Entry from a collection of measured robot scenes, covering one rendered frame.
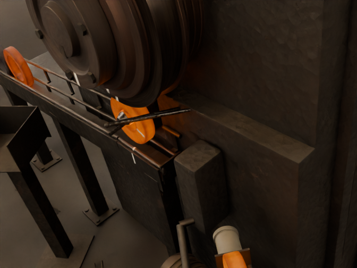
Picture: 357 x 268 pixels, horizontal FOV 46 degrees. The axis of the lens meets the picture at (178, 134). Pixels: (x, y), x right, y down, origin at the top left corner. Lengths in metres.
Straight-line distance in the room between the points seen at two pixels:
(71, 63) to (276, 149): 0.50
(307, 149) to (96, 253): 1.24
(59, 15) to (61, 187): 1.46
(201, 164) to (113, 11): 0.39
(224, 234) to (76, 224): 1.19
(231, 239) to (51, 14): 0.61
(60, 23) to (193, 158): 0.42
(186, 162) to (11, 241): 1.31
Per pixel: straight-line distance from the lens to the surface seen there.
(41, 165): 2.44
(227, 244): 0.96
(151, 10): 0.79
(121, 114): 1.12
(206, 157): 1.00
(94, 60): 0.87
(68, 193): 2.21
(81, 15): 0.83
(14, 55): 1.90
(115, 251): 1.90
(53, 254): 1.99
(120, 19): 0.83
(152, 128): 1.10
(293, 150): 0.89
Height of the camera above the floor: 1.47
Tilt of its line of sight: 39 degrees down
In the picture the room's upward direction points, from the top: 12 degrees counter-clockwise
